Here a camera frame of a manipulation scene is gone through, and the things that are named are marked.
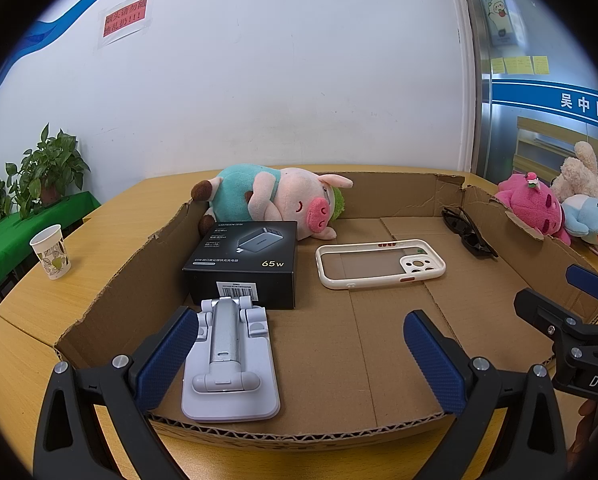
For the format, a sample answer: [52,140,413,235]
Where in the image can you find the blue door banner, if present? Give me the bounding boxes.
[491,77,598,136]

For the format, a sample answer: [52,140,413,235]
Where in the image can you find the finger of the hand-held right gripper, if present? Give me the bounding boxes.
[565,263,598,306]
[514,287,587,356]

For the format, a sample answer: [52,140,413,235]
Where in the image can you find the green table cloth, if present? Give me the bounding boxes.
[0,190,102,306]

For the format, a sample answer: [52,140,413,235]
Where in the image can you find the blue wall stripe decal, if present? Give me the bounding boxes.
[0,0,394,91]

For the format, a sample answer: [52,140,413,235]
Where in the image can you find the wooden desktop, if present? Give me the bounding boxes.
[0,165,598,480]

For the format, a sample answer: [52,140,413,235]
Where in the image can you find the red wall notice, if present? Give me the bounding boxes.
[96,0,152,51]

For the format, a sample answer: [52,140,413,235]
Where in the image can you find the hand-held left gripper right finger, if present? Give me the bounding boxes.
[403,309,567,480]

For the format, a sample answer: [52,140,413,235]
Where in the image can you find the cardboard box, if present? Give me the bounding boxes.
[54,166,598,456]

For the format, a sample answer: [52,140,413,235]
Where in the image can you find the yellow shelf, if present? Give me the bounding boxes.
[515,116,598,183]

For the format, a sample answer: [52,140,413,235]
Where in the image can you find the beige plush toy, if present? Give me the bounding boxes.
[549,141,598,206]

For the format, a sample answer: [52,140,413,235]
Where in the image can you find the light blue plush toy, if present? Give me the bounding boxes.
[561,194,598,247]

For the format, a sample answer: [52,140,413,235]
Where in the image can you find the pink pig plush toy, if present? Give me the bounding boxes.
[190,162,354,241]

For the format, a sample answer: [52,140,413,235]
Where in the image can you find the patterned paper cup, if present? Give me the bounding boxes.
[29,224,72,280]

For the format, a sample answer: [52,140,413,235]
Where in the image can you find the cartoon pig poster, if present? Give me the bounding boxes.
[479,0,524,48]

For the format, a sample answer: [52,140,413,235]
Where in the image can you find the metal door frame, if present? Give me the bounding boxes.
[454,0,494,181]

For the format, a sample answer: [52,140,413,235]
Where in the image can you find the large potted plant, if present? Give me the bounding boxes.
[5,122,92,218]

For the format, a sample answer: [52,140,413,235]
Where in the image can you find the black sunglasses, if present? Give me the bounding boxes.
[440,206,500,260]

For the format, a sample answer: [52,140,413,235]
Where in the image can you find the black charger box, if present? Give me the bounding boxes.
[181,220,300,311]

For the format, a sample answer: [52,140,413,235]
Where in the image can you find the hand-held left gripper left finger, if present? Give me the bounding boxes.
[34,305,200,480]

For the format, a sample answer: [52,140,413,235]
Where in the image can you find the white phone case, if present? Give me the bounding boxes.
[315,238,448,291]

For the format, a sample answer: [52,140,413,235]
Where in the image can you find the white folding phone stand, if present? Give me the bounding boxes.
[181,296,282,422]

